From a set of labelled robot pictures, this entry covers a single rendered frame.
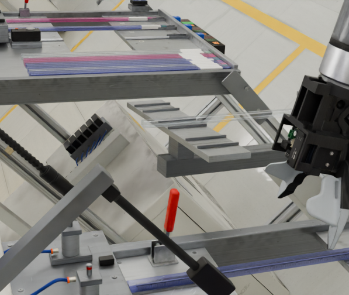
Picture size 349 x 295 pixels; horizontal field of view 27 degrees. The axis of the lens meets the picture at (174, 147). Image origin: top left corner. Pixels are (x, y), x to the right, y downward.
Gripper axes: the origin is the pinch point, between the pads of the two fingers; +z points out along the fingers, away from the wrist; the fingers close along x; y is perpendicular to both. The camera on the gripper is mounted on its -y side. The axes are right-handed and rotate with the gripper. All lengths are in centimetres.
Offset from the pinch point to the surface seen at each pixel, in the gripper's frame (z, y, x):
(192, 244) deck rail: 9.1, 11.6, -7.9
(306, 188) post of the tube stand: 5.4, -17.3, -27.5
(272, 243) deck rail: 7.4, -1.1, -7.9
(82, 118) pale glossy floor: 90, -55, -306
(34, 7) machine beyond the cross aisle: 59, -40, -440
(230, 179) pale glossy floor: 57, -76, -159
